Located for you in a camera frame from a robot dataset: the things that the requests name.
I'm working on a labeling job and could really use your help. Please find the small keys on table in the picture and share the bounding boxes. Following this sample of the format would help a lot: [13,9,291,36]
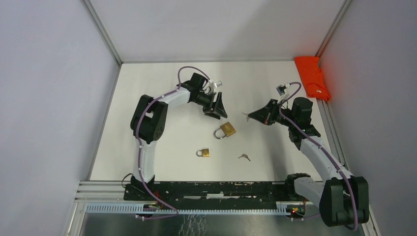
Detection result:
[238,154,251,161]

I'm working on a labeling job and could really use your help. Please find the left aluminium corner post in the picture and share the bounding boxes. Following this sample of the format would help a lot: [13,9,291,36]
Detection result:
[81,0,123,66]

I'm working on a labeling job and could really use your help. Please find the small brass padlock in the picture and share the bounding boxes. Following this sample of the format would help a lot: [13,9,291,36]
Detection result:
[196,148,210,157]

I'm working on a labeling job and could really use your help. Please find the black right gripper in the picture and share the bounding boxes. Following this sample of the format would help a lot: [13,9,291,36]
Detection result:
[248,99,297,127]

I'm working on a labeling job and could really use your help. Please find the aluminium corner frame post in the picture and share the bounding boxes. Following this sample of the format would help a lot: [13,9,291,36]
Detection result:
[315,0,354,58]

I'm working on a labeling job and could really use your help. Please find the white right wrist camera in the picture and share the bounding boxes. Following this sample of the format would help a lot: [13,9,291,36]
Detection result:
[276,83,291,101]

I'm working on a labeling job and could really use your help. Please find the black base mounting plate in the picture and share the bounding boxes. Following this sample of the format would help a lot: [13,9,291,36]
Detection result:
[123,180,304,210]

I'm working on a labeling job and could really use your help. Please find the aluminium front frame rail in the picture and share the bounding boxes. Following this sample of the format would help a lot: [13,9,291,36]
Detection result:
[63,180,382,236]

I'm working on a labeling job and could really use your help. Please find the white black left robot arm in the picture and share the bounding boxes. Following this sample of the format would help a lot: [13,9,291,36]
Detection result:
[130,73,228,201]

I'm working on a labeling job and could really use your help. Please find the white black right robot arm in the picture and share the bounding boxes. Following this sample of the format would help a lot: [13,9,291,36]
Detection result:
[247,97,369,230]

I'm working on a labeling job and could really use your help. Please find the large brass padlock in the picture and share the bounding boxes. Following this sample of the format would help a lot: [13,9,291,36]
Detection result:
[213,122,236,140]

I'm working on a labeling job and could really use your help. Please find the orange folded cloth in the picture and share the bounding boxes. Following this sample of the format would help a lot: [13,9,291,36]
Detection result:
[294,56,331,102]

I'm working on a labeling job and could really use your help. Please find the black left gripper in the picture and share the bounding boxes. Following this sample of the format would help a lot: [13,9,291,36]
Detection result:
[192,91,227,120]

